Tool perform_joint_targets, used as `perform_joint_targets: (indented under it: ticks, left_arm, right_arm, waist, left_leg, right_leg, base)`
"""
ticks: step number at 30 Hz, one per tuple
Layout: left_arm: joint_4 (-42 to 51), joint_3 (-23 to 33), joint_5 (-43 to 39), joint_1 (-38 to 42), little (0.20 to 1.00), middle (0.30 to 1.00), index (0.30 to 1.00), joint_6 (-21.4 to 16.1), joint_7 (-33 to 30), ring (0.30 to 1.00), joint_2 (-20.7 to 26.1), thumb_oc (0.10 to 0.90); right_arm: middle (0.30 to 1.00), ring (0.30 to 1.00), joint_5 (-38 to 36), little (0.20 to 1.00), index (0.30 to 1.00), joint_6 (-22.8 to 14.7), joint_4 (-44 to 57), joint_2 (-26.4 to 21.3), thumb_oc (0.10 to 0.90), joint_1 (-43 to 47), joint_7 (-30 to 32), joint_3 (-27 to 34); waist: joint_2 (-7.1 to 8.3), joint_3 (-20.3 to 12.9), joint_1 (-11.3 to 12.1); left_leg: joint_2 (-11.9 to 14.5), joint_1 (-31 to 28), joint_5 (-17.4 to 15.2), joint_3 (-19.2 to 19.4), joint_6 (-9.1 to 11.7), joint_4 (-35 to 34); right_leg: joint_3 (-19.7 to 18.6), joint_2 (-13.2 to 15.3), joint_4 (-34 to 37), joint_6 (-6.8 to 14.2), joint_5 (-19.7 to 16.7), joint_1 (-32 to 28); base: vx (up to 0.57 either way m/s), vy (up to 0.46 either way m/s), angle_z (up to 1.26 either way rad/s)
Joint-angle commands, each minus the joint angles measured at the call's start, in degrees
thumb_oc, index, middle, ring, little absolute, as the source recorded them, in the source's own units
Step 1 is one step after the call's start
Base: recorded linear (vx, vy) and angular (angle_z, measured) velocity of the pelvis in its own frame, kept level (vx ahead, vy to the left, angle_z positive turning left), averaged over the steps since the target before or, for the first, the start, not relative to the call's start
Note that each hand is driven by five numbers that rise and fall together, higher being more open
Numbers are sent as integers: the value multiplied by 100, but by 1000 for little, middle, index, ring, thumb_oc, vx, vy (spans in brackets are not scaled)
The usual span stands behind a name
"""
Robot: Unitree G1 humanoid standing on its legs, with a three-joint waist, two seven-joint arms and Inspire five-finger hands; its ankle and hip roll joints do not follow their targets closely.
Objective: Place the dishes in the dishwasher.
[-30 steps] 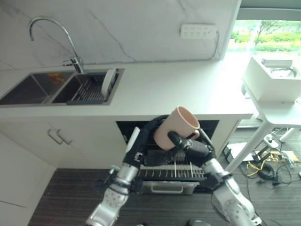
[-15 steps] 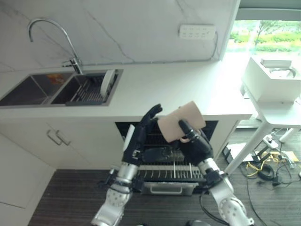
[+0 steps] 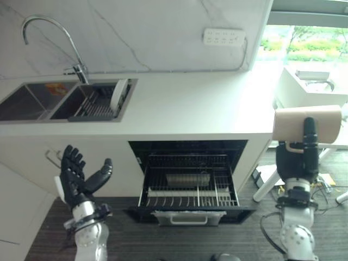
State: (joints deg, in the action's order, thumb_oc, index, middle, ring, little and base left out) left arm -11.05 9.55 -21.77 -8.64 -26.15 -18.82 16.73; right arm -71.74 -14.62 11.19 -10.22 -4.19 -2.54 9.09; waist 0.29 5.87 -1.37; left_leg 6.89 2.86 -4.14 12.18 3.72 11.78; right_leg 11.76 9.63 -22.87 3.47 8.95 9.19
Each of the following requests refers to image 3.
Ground white kitchen counter cabinet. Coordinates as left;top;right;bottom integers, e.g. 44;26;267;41
0;69;275;245

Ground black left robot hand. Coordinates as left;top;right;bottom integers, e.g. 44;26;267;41
53;145;113;207

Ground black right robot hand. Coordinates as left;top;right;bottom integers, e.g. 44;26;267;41
275;117;320;181

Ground grey sink drying rack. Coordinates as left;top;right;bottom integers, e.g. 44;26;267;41
67;83;133;122

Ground stainless steel double sink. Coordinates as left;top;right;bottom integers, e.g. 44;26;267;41
0;78;139;123

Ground black cable on floor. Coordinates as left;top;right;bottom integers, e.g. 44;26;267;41
260;212;286;255

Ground metal cutlery basket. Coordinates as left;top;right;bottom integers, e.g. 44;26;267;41
165;173;210;188

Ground white dishwasher drawer handle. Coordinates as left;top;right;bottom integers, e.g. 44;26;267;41
151;210;227;227

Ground white papers on floor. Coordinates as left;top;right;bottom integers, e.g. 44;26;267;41
251;164;277;188

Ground white table leg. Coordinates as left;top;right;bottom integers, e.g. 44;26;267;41
253;168;279;202

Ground white desk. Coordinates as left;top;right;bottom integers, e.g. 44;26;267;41
274;67;348;109

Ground black built-in dishwasher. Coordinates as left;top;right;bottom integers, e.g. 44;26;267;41
123;140;257;225

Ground orange sticker in sink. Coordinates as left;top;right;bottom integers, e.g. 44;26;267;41
45;83;69;95

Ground white power strip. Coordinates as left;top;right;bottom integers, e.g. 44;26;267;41
203;28;246;47

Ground black wire dishwasher rack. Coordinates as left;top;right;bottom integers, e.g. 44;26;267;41
138;154;240;208

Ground white plate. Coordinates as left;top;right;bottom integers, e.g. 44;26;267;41
109;78;128;109

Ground chrome gooseneck faucet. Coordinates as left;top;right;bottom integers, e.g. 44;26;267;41
22;16;90;84

